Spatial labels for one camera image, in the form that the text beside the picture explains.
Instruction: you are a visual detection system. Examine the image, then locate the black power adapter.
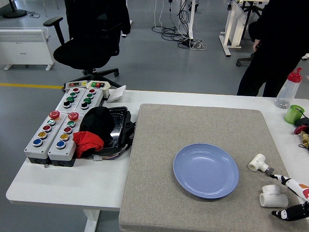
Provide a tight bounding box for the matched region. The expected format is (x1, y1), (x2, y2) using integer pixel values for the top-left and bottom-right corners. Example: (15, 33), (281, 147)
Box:
(295, 107), (309, 128)

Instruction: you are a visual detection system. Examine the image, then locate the green plastic cup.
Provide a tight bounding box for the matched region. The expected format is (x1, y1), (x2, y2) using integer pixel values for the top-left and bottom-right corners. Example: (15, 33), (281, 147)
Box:
(283, 104), (302, 125)

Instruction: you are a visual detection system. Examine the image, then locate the blue round plate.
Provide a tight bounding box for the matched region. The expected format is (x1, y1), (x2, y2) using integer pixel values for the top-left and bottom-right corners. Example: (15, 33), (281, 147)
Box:
(172, 143), (239, 200)

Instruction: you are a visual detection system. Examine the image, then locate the white pipe tee metal nut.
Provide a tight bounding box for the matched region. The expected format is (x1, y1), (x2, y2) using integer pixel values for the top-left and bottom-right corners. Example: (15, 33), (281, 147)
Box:
(248, 153), (275, 175)

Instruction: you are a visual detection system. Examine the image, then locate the clear squeeze bottle red cap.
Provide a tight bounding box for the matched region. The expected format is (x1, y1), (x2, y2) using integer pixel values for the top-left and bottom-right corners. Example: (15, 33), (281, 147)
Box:
(274, 67), (303, 110)

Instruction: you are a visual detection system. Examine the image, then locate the grey four-button control box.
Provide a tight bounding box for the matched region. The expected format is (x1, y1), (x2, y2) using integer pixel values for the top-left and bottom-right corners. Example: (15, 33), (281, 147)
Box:
(56, 87), (87, 114)
(73, 88), (104, 114)

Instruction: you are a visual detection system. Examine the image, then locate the white desk frame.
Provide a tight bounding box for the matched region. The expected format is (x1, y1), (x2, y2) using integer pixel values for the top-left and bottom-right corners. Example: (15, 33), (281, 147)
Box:
(219, 0), (270, 58)

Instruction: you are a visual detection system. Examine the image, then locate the wire bundle with connector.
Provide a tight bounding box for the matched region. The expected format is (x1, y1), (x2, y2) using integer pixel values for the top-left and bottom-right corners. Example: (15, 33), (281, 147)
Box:
(93, 142), (132, 161)

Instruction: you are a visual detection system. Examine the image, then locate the small grey switch box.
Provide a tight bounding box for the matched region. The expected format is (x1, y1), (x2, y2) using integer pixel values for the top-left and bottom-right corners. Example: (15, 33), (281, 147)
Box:
(64, 81), (89, 90)

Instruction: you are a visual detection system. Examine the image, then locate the black office chair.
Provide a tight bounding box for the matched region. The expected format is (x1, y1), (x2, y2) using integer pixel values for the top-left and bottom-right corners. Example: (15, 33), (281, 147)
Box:
(42, 0), (132, 92)

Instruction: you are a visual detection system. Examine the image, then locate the white desk leg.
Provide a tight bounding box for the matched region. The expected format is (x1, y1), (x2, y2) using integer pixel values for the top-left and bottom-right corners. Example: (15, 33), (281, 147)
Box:
(177, 0), (196, 41)

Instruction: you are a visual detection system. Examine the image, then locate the floor cable bundle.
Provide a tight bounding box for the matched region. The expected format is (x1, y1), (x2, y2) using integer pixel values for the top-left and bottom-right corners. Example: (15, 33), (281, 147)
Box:
(151, 0), (194, 49)

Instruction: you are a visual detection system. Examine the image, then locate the black cloth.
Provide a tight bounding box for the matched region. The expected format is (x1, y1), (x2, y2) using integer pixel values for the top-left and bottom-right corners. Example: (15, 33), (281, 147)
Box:
(79, 106), (116, 145)

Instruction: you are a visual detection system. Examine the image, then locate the grey five-button control box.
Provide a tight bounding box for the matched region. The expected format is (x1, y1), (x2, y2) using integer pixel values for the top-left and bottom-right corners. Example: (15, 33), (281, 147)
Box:
(23, 110), (68, 165)
(47, 111), (84, 167)

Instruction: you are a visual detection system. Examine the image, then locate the black jacket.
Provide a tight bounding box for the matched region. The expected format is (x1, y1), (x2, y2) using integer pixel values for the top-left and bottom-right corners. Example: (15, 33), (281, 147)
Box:
(64, 0), (132, 41)

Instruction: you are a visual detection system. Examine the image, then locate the white flat wall switch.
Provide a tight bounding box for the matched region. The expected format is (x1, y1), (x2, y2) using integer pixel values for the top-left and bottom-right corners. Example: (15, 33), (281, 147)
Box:
(107, 85), (127, 103)

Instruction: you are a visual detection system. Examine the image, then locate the grey-brown mat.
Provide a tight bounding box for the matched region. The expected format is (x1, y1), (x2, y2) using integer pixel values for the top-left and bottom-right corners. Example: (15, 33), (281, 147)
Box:
(118, 103), (309, 232)

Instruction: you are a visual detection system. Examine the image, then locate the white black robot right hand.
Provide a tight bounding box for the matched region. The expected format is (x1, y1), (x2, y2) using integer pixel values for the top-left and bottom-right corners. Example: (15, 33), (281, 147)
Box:
(268, 173), (309, 222)

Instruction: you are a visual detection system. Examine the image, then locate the white panel heater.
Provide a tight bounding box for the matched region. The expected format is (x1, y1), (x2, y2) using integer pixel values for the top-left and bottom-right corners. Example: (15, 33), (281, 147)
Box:
(0, 27), (56, 71)

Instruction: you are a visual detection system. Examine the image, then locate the cream green-red switch box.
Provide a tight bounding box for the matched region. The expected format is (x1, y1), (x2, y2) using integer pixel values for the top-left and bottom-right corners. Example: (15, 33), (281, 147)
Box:
(86, 80), (111, 99)

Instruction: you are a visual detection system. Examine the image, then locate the black round stand base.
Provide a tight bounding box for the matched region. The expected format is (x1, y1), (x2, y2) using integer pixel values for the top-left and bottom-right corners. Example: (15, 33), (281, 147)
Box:
(2, 0), (28, 19)

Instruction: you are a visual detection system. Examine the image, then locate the black plastic tray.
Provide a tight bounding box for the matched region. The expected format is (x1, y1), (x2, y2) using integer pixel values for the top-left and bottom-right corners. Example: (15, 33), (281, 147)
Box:
(98, 106), (136, 155)

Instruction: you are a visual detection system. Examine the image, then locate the brass valve red handle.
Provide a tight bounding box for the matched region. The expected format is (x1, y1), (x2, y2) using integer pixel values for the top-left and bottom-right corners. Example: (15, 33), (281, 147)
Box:
(294, 125), (309, 148)

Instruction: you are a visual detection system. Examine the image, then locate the person in black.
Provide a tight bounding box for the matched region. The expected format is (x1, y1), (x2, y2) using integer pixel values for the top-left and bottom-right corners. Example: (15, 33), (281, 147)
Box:
(236, 0), (309, 98)

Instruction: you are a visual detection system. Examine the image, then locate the red cloth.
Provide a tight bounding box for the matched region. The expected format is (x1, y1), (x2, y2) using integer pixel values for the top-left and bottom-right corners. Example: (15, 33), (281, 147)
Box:
(72, 131), (104, 160)

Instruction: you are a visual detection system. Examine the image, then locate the white table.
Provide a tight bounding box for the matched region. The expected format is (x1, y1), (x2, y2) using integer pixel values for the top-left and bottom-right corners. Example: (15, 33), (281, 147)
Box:
(5, 89), (309, 232)

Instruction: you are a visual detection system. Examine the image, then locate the large white pipe tee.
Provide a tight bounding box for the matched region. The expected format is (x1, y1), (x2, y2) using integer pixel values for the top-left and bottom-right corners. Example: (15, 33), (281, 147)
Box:
(259, 184), (289, 208)

